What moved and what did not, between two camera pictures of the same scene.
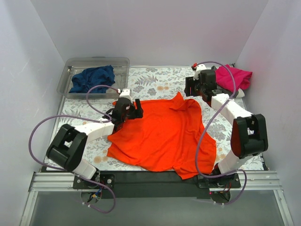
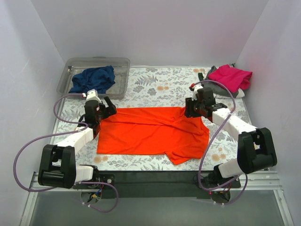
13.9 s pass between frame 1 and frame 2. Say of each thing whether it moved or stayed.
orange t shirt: moved
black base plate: stayed
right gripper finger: moved
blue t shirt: stayed
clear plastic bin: stayed
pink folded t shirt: stayed
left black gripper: moved
